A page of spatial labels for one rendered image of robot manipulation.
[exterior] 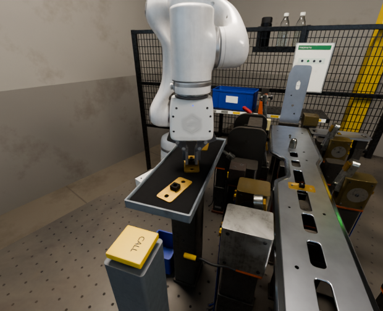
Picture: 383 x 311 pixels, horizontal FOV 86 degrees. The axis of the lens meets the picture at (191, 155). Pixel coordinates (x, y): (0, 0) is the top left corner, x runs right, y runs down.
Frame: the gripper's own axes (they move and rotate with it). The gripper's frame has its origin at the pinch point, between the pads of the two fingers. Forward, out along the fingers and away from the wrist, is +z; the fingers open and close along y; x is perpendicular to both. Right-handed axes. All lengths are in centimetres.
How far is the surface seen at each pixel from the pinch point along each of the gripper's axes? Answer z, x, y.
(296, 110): 10, 78, 67
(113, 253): 2.5, -26.3, -12.1
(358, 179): 14, 9, 55
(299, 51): -22, 105, 74
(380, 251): 48, 7, 77
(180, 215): 2.3, -18.9, -2.3
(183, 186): 2.2, -10.1, -2.0
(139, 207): 2.7, -16.1, -10.3
